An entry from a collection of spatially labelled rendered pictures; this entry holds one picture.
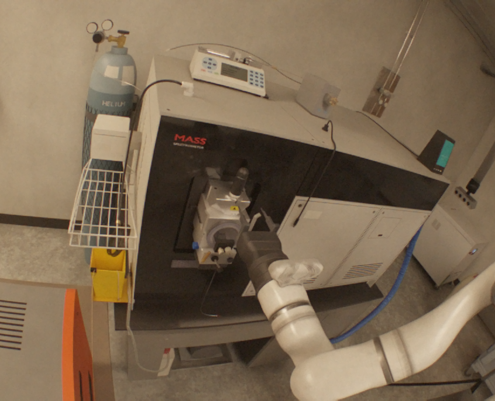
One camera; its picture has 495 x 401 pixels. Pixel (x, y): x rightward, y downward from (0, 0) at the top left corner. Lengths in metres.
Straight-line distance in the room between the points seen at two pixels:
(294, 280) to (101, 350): 0.73
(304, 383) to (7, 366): 0.47
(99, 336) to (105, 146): 0.62
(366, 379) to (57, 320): 0.51
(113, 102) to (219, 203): 0.89
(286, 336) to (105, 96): 1.22
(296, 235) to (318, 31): 1.41
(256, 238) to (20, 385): 0.49
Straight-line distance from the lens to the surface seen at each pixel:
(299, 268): 0.42
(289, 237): 0.90
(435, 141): 1.30
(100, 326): 1.05
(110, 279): 0.94
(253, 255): 0.49
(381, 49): 2.32
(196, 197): 0.70
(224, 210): 0.65
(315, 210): 0.87
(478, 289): 0.44
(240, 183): 0.62
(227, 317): 1.10
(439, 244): 3.74
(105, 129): 0.92
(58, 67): 1.78
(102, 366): 0.99
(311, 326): 0.42
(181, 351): 1.77
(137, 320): 1.03
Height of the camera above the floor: 1.64
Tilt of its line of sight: 32 degrees down
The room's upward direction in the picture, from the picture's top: 23 degrees clockwise
